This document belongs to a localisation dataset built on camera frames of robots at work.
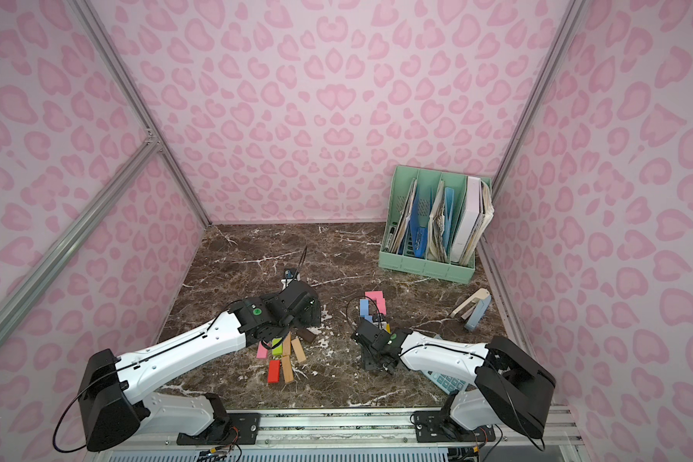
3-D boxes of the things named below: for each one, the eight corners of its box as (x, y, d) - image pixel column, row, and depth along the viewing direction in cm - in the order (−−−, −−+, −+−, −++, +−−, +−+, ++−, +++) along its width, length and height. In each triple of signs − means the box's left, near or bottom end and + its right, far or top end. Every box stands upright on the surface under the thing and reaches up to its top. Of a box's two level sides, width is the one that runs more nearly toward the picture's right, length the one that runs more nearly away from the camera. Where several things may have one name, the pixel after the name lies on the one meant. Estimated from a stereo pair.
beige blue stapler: (469, 333, 91) (473, 328, 88) (451, 316, 95) (454, 310, 92) (497, 307, 97) (501, 301, 94) (478, 292, 101) (482, 286, 98)
